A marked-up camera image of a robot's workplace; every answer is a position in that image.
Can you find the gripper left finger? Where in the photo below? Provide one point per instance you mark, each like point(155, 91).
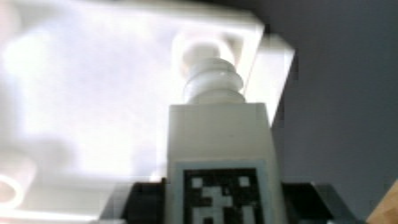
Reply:
point(144, 207)

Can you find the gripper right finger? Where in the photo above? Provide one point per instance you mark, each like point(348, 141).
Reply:
point(315, 206)

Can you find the white square tabletop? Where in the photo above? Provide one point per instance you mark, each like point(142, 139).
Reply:
point(91, 81)

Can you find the white leg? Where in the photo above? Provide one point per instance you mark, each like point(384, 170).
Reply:
point(224, 187)

